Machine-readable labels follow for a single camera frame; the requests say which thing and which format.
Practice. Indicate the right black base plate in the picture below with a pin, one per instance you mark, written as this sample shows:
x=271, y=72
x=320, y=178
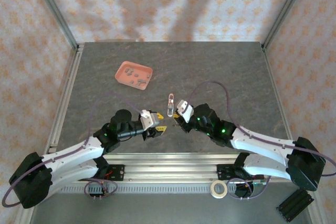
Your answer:
x=223, y=172

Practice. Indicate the pink plastic tray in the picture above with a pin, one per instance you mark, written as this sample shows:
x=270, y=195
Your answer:
x=123, y=68

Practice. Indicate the aluminium side rail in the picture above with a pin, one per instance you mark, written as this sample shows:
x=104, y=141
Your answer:
x=71, y=82
x=278, y=98

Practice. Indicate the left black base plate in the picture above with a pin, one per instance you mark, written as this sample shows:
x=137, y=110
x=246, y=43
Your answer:
x=116, y=172

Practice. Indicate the right aluminium side rail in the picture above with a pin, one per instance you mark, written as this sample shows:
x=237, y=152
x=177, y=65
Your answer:
x=278, y=98

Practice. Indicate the black extrusion piece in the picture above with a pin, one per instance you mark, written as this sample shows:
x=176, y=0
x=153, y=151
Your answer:
x=295, y=205

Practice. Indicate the right aluminium frame post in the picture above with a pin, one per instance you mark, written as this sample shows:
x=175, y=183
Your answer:
x=286, y=9

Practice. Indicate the small metal clip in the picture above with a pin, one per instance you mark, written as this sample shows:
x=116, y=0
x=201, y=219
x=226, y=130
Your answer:
x=170, y=104

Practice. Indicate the left aluminium side rail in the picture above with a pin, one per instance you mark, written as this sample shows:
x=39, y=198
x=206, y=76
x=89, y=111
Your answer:
x=71, y=82

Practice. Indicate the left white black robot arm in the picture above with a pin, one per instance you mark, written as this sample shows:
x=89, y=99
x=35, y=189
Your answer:
x=71, y=155

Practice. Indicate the aluminium frame post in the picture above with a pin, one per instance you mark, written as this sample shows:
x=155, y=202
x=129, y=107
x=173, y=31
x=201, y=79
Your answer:
x=52, y=9
x=286, y=9

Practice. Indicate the aluminium mounting rail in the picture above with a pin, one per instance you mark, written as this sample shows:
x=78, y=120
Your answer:
x=168, y=169

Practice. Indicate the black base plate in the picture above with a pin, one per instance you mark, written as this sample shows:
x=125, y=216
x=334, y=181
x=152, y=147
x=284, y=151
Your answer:
x=223, y=172
x=116, y=172

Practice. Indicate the white tape roll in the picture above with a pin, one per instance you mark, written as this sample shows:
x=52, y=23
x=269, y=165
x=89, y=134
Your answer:
x=212, y=189

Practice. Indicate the left aluminium frame post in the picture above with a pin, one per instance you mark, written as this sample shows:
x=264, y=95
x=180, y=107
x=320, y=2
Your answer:
x=52, y=9

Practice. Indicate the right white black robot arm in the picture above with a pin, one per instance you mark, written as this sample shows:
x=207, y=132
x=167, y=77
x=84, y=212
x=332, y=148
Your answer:
x=257, y=142

